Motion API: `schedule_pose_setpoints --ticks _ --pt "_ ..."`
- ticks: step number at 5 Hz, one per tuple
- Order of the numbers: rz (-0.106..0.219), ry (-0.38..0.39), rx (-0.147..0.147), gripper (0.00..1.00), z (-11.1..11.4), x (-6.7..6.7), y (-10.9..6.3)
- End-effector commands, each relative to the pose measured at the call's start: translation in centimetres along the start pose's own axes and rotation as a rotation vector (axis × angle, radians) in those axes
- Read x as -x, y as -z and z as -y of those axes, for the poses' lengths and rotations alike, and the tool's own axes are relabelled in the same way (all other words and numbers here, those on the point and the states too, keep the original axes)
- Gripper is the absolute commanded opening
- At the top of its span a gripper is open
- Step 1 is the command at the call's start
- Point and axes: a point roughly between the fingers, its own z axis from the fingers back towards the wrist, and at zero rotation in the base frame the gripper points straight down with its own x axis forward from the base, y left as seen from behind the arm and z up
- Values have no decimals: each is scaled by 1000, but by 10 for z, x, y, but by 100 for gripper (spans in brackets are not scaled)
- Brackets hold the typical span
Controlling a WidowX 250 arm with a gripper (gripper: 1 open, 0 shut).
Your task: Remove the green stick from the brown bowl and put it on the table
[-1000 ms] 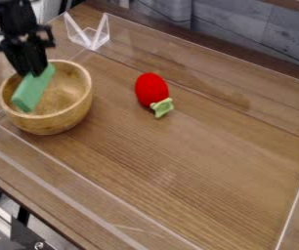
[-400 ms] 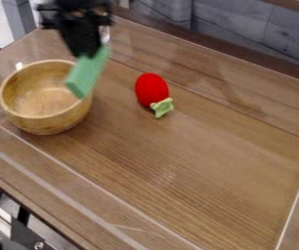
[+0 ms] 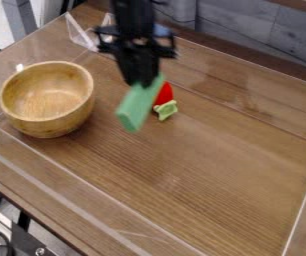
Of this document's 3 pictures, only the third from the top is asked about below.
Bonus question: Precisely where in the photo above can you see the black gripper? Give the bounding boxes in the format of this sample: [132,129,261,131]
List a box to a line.
[93,0,176,88]

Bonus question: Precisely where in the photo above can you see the green rectangular stick block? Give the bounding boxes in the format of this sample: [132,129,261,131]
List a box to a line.
[116,74,164,132]

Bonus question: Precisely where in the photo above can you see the brown wooden bowl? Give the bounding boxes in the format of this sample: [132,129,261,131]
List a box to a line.
[0,61,95,138]

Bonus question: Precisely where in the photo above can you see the red plush strawberry toy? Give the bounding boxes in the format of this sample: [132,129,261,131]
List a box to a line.
[152,82,177,121]

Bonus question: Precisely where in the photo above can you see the black table leg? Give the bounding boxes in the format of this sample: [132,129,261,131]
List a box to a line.
[17,211,30,231]

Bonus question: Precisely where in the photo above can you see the clear acrylic corner bracket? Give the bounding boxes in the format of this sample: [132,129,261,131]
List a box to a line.
[65,12,113,52]

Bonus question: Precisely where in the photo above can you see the grey post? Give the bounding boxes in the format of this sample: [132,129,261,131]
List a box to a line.
[1,0,37,41]

